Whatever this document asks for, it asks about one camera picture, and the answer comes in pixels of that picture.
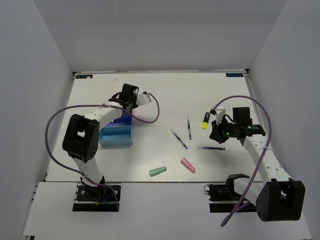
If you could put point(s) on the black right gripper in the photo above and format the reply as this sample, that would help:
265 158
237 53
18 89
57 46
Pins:
216 134

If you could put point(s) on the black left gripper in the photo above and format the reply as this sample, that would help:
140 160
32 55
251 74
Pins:
135 100

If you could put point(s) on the yellow cap black highlighter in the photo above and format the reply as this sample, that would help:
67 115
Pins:
205 121

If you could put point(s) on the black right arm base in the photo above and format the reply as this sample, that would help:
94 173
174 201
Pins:
220 200

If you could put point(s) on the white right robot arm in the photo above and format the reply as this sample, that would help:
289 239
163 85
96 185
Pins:
278 197

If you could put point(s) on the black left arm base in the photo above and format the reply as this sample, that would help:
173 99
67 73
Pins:
86 201

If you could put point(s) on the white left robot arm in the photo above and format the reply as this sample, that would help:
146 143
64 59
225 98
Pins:
81 139

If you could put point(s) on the pink blue tiered organizer box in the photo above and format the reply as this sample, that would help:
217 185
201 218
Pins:
115 132

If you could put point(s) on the purple ink pen refill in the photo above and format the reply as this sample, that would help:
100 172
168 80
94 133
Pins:
211 148

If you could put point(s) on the green ink pen refill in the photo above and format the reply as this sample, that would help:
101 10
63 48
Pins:
189 127

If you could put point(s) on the blue ink pen refill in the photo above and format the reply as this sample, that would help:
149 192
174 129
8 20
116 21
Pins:
179 139

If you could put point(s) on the left corner table sticker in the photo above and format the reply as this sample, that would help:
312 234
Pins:
84 76

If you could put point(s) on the corner table sticker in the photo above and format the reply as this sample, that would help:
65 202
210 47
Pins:
234 75
84 76

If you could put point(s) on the right corner table sticker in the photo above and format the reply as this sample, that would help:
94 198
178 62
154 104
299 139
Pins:
234 75

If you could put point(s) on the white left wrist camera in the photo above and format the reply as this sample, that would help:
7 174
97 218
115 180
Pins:
143 99

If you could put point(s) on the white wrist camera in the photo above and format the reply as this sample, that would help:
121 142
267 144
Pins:
143 99
218 111

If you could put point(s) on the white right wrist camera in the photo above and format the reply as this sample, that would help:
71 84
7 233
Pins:
218 111

